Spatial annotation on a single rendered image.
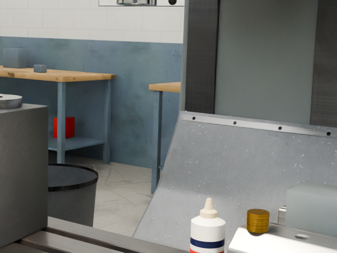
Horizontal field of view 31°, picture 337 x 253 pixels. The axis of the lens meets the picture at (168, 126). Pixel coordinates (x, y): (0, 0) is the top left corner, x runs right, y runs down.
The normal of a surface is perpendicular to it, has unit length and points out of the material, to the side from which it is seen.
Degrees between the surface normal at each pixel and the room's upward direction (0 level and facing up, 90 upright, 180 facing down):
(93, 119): 90
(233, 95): 90
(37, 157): 90
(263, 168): 63
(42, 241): 0
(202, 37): 90
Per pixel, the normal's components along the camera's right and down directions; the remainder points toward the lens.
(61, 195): 0.42, 0.21
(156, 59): -0.54, 0.10
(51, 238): 0.04, -0.99
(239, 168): -0.48, -0.35
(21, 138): 0.91, 0.09
